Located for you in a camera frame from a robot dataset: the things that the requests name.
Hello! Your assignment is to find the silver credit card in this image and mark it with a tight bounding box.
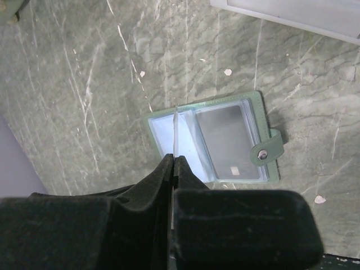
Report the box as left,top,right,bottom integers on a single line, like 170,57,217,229
196,105,261,181

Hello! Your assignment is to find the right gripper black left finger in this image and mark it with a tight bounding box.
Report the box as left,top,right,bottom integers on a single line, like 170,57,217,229
1,154,174,269

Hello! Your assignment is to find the white plastic tray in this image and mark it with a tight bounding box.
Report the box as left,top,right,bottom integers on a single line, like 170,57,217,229
210,0,359,45

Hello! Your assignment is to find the beige mini drawer cabinet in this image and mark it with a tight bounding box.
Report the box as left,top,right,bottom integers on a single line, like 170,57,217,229
0,0,24,26

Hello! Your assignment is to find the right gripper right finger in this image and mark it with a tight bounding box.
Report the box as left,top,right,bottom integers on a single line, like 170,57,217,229
173,156,323,269

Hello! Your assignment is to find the black base bar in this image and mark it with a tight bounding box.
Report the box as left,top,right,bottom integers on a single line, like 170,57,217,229
310,254,360,270

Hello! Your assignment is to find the mint green card holder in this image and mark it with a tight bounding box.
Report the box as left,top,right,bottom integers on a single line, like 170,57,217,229
144,91,285,183

